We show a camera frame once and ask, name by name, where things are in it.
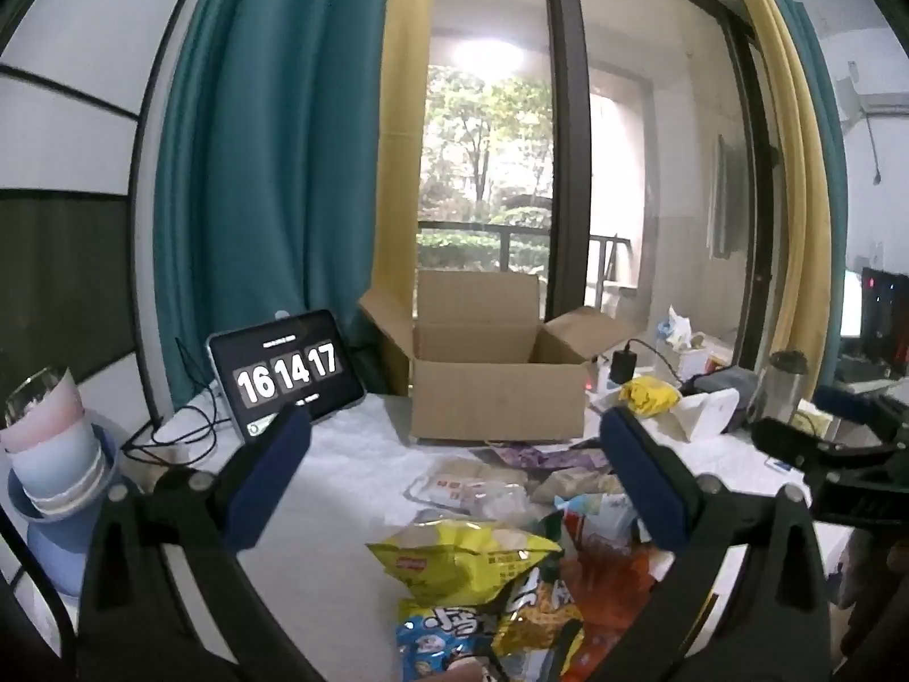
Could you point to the tissue pack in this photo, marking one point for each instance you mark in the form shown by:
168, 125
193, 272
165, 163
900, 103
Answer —
680, 341

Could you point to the white bread packet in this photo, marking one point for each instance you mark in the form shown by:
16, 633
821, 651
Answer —
454, 483

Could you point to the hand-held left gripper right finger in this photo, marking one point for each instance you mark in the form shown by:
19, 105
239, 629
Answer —
646, 476

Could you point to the black pouch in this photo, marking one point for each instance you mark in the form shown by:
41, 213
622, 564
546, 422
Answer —
731, 387

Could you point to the beige snack packet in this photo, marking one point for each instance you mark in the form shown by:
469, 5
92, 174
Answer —
575, 484

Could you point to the tablet with clock display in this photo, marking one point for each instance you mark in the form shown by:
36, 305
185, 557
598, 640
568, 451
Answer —
284, 376

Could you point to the dark window frame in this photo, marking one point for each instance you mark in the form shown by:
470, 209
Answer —
568, 121

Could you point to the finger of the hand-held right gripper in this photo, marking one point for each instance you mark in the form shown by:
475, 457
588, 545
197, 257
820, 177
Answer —
802, 447
852, 405

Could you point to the black power adapter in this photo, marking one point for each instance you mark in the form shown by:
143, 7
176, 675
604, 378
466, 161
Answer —
625, 367

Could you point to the blue cartoon snack packet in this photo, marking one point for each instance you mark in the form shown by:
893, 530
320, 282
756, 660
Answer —
440, 639

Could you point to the large blue bowl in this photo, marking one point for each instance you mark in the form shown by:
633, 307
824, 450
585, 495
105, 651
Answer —
64, 554

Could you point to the yellow curtain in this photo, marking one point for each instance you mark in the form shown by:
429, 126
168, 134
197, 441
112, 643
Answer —
788, 156
401, 156

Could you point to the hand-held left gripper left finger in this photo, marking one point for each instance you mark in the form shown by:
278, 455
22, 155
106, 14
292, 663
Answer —
273, 469

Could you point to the yellow chip bag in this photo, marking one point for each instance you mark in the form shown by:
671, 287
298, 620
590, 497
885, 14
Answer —
461, 558

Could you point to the black balcony railing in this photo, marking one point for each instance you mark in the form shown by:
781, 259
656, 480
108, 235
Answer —
497, 234

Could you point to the white box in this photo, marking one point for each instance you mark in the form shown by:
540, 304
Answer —
703, 415

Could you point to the purple snack packet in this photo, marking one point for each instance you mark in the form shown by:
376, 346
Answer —
540, 456

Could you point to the white air conditioner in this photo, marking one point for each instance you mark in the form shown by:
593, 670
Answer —
877, 89

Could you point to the cardboard box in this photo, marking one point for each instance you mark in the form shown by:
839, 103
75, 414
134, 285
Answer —
497, 398

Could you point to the crumpled yellow packet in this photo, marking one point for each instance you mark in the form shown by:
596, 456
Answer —
650, 396

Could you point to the steel thermos bottle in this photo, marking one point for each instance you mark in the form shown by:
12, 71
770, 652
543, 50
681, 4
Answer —
777, 391

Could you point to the orange snack packet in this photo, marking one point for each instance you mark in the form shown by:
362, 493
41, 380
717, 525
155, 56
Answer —
611, 589

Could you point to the stack of pastel bowls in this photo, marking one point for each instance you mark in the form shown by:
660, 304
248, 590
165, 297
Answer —
50, 455

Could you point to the yellow and black snack packet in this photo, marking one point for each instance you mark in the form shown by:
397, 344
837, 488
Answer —
540, 618

